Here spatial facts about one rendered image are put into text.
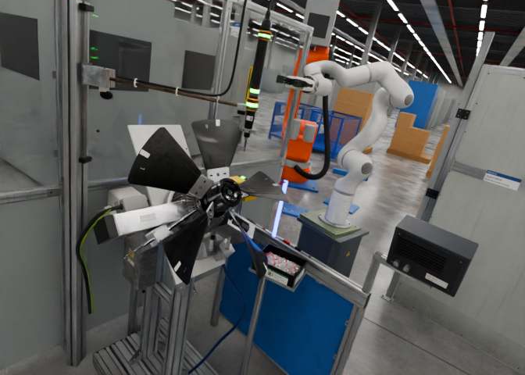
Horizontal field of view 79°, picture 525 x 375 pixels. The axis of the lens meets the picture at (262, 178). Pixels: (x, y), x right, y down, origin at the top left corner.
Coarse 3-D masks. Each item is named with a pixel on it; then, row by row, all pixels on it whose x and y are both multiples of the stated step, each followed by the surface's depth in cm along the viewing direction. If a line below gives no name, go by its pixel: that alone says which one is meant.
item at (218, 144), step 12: (204, 120) 139; (228, 120) 141; (204, 132) 137; (216, 132) 137; (228, 132) 138; (240, 132) 140; (204, 144) 135; (216, 144) 135; (228, 144) 136; (204, 156) 134; (216, 156) 133; (228, 156) 134
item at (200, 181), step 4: (200, 176) 121; (204, 176) 122; (200, 180) 122; (204, 180) 122; (208, 180) 123; (196, 184) 122; (200, 184) 123; (204, 184) 123; (208, 184) 124; (192, 188) 122; (196, 188) 123; (204, 188) 124; (208, 188) 124; (188, 192) 122; (192, 192) 123; (200, 192) 124; (204, 192) 125; (196, 196) 124; (200, 196) 125
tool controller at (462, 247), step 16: (400, 224) 122; (416, 224) 123; (400, 240) 122; (416, 240) 117; (432, 240) 115; (448, 240) 115; (464, 240) 115; (400, 256) 125; (416, 256) 120; (432, 256) 115; (448, 256) 111; (464, 256) 108; (416, 272) 122; (432, 272) 118; (448, 272) 113; (464, 272) 110; (448, 288) 116
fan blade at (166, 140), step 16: (160, 128) 112; (160, 144) 112; (176, 144) 115; (144, 160) 110; (160, 160) 113; (176, 160) 115; (128, 176) 109; (144, 176) 111; (160, 176) 114; (176, 176) 117; (192, 176) 119
